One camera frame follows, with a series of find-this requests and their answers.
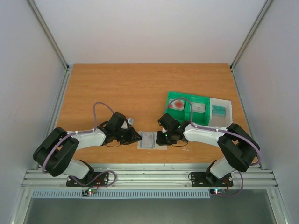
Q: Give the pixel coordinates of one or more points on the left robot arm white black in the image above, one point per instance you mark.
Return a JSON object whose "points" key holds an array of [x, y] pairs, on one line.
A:
{"points": [[55, 154]]}

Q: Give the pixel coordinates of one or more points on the aluminium frame post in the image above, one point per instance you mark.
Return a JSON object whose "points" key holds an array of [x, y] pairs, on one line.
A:
{"points": [[253, 29], [32, 4]]}

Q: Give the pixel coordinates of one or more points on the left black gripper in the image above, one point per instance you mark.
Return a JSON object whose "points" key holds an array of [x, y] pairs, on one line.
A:
{"points": [[132, 137]]}

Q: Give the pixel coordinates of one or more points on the left aluminium frame post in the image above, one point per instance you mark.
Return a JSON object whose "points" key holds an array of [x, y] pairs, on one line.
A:
{"points": [[32, 4]]}

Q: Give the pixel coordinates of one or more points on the green left bin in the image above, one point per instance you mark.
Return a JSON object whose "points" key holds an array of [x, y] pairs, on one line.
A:
{"points": [[183, 115]]}

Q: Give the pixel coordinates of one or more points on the small circuit board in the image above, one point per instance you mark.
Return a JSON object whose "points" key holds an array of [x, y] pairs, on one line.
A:
{"points": [[218, 191], [90, 192]]}

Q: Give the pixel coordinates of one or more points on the grey slotted cable duct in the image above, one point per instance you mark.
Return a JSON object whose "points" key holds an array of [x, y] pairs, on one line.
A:
{"points": [[122, 194]]}

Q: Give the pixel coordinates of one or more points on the aluminium front rail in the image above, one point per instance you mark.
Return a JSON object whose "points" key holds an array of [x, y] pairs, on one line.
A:
{"points": [[154, 176]]}

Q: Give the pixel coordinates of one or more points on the right aluminium frame post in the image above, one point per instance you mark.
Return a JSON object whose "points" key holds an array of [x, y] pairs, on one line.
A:
{"points": [[253, 29]]}

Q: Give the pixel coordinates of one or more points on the white card red pattern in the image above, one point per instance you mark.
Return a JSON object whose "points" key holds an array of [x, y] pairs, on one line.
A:
{"points": [[148, 140]]}

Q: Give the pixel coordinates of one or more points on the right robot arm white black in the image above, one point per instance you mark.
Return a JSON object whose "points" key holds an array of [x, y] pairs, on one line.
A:
{"points": [[238, 148]]}

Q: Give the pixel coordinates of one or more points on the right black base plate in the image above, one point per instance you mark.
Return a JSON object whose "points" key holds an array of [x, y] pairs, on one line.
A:
{"points": [[201, 179]]}

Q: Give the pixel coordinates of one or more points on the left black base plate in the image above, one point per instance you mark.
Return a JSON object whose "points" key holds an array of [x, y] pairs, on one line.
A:
{"points": [[92, 179]]}

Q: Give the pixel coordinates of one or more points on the green middle bin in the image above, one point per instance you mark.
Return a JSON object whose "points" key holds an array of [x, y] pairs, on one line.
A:
{"points": [[197, 118]]}

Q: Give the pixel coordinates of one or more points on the left small circuit board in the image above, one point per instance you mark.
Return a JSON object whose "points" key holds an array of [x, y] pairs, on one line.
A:
{"points": [[90, 192]]}

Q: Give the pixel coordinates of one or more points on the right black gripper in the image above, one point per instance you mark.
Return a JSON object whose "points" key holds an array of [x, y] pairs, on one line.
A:
{"points": [[162, 138]]}

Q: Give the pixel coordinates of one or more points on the card with red circles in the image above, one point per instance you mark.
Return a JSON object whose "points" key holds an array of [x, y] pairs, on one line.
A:
{"points": [[178, 104]]}

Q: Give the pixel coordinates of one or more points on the teal VIP card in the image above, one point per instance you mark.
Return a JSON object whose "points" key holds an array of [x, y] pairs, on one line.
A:
{"points": [[218, 110]]}

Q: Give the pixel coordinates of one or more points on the translucent grey card holder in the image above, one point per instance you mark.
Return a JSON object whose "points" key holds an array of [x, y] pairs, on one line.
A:
{"points": [[157, 147]]}

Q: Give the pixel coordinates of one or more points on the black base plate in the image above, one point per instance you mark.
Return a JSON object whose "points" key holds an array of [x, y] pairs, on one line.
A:
{"points": [[201, 179], [92, 179]]}

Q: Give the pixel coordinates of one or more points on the right small circuit board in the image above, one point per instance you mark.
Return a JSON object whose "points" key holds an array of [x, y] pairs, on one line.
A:
{"points": [[218, 191]]}

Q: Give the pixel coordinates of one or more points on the grey patterned card in bin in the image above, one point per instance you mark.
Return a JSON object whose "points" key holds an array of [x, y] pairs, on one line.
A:
{"points": [[198, 107]]}

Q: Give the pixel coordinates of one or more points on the green bin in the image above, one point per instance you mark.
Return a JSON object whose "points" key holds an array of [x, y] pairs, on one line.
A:
{"points": [[197, 118], [183, 115]]}

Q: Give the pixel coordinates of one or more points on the white right bin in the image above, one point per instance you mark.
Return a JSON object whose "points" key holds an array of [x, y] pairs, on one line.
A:
{"points": [[219, 121]]}

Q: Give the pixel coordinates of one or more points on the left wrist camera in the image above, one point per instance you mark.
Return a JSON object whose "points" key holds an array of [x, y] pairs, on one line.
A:
{"points": [[130, 121]]}

